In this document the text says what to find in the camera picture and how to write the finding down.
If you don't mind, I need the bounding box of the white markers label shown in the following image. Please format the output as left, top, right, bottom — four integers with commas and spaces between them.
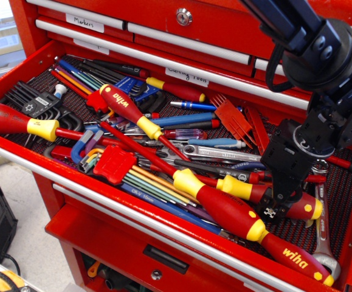
66, 13, 105, 33

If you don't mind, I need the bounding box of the light blue handled tool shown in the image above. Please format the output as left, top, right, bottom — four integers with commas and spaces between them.
187, 138, 247, 148

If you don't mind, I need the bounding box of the silver adjustable wrench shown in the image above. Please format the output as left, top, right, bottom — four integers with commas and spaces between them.
182, 145, 261, 162

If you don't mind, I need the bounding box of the black red drawer liner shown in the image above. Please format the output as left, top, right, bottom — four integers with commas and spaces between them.
0, 70, 352, 263

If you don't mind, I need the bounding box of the black red screwdriver back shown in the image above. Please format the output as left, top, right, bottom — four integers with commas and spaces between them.
83, 59, 150, 78

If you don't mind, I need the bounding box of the red plastic comb holder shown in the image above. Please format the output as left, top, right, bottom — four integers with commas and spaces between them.
210, 94, 257, 148

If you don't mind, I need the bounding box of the blue hex key holder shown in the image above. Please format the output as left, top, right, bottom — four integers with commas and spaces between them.
114, 77, 160, 102

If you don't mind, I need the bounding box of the red tool cabinet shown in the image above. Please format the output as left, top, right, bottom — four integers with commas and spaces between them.
11, 1, 352, 291

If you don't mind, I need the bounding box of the black torx key holder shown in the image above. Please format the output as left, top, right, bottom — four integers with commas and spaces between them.
4, 81, 67, 120

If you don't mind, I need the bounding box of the red hex key holder back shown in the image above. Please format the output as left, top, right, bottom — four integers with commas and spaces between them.
86, 90, 109, 114

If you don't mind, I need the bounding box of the red yellow screwdriver back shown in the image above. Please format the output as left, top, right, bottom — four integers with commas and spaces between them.
146, 77, 205, 102

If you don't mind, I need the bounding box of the white cutting tools label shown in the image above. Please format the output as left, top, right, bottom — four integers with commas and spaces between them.
165, 68, 210, 88

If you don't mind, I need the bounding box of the red yellow wiha screwdriver centre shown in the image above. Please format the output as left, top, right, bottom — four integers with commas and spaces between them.
99, 84, 189, 161

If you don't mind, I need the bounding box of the silver combination wrench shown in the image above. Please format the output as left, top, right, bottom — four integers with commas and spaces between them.
310, 159, 342, 282

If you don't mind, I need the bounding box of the red hex key holder front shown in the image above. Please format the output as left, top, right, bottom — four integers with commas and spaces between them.
93, 146, 137, 185

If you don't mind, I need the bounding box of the clear red handle screwdriver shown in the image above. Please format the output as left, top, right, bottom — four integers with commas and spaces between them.
124, 128, 208, 140

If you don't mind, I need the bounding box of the small red black screwdriver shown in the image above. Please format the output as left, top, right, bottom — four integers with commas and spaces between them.
326, 156, 352, 173

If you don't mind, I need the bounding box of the silver cabinet lock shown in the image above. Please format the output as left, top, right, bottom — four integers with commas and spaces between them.
176, 8, 193, 26

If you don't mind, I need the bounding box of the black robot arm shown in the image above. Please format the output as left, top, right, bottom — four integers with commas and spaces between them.
244, 1, 352, 221

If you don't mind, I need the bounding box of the blue handled screwdriver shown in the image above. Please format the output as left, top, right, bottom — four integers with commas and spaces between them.
151, 113, 216, 128

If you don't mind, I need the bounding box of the large red yellow wiha screwdriver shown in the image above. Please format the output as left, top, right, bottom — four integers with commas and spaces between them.
100, 122, 334, 287

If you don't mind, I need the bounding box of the red hex key holder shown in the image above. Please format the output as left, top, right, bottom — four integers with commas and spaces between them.
86, 90, 109, 114
93, 146, 137, 185

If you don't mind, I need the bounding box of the open red drawer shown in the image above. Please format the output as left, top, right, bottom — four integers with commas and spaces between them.
0, 41, 338, 291

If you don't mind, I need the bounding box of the red plastic strip holder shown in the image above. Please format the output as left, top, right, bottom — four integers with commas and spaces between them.
245, 106, 270, 155

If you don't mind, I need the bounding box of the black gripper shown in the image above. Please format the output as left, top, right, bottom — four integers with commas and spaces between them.
256, 119, 325, 220

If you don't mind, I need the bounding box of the blue hex key 10mm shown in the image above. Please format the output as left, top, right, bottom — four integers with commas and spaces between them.
71, 131, 224, 235

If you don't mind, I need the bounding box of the black red precision screwdriver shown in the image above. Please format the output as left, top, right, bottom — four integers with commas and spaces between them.
163, 119, 220, 130

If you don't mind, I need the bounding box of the blue metal precision screwdriver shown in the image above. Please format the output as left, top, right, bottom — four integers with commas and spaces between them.
170, 101, 216, 112

